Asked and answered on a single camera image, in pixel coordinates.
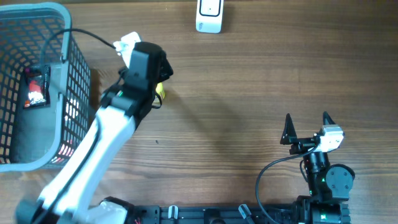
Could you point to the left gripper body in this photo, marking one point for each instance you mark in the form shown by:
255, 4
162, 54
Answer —
163, 72

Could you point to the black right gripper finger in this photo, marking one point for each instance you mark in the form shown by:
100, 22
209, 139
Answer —
289, 136
327, 120

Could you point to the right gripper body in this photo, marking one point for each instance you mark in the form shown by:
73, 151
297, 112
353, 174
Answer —
303, 144

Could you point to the yellow capped bottle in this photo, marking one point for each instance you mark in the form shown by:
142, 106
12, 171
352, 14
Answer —
161, 92

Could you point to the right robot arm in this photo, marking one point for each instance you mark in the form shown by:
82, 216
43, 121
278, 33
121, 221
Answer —
329, 185

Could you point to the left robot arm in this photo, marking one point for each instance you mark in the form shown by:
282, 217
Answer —
67, 198

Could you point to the white barcode scanner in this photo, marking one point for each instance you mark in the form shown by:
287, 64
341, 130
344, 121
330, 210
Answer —
209, 16

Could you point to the black red snack packet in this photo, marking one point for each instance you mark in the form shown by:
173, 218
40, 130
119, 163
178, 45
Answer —
37, 79

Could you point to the grey plastic mesh basket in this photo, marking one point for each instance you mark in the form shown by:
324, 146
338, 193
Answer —
42, 137

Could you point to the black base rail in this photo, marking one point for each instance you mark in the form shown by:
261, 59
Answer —
242, 214

